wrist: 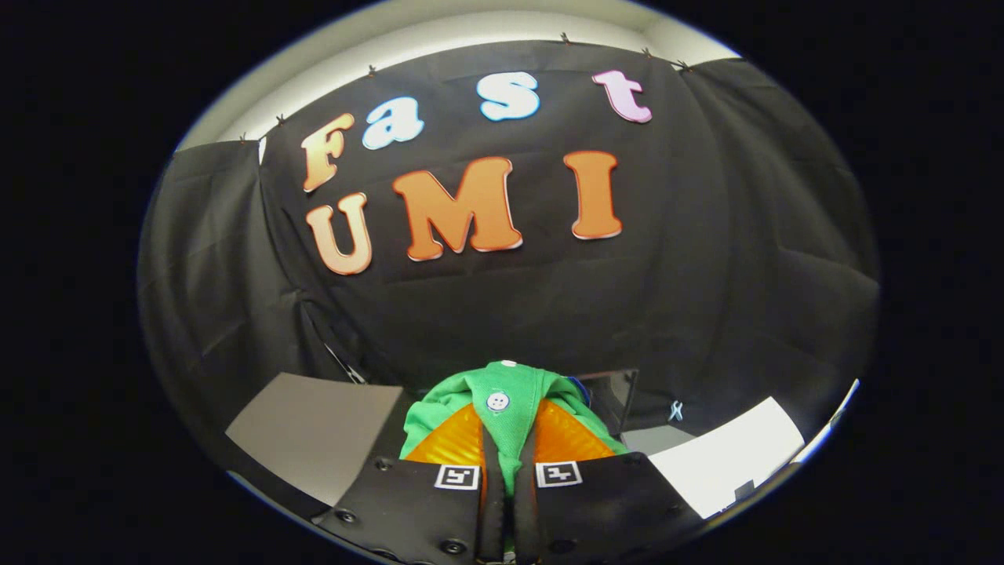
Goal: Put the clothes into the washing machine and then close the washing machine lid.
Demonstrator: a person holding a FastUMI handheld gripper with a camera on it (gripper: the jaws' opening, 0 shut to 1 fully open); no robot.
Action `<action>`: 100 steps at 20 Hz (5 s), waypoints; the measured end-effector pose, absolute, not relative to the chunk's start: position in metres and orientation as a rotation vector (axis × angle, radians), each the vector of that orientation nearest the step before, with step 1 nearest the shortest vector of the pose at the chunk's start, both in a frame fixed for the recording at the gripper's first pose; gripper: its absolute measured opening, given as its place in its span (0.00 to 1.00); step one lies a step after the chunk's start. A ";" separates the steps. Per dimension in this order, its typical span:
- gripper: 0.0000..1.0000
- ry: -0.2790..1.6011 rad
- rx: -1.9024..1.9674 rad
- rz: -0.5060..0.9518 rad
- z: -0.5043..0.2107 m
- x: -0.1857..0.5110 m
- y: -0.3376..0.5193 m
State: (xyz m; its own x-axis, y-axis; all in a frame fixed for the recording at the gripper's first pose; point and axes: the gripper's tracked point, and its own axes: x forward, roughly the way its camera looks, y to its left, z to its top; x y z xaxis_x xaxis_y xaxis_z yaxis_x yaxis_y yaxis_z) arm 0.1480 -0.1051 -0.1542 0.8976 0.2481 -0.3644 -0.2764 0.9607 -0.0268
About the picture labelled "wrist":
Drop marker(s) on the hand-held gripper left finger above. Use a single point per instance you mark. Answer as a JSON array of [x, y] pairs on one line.
[[492, 510]]

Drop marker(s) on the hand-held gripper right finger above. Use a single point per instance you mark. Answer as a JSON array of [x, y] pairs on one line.
[[527, 518]]

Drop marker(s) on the green buttoned shirt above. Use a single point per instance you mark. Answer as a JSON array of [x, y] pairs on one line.
[[524, 384]]

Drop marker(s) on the small pale blue clip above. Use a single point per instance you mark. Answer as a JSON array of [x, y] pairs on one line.
[[676, 410]]

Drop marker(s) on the grey board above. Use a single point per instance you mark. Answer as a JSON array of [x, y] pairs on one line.
[[314, 431]]

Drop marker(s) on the white board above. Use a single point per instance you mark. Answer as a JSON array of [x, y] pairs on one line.
[[729, 451]]

